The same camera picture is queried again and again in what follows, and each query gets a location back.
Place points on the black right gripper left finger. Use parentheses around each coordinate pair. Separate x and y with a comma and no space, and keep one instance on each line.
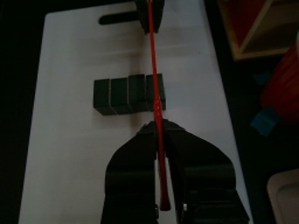
(133,175)

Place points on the white cutting board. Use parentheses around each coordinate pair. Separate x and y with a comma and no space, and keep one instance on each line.
(70,87)

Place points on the blue tape piece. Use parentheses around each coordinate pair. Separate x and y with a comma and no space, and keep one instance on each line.
(266,120)

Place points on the white plastic tray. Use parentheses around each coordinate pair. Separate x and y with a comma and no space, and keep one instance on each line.
(286,198)

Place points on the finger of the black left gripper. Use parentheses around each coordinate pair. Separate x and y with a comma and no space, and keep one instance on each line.
(142,14)
(158,13)

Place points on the dark green sushi piece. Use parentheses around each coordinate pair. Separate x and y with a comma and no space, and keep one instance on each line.
(102,94)
(119,94)
(137,92)
(150,90)

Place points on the red object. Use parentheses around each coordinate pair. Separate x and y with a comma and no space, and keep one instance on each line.
(282,87)

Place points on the red toy knife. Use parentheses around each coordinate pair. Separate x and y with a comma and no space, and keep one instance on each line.
(155,73)

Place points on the wooden box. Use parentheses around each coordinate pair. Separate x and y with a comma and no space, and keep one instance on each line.
(257,29)

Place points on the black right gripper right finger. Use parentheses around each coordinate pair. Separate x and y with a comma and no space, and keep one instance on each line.
(206,180)

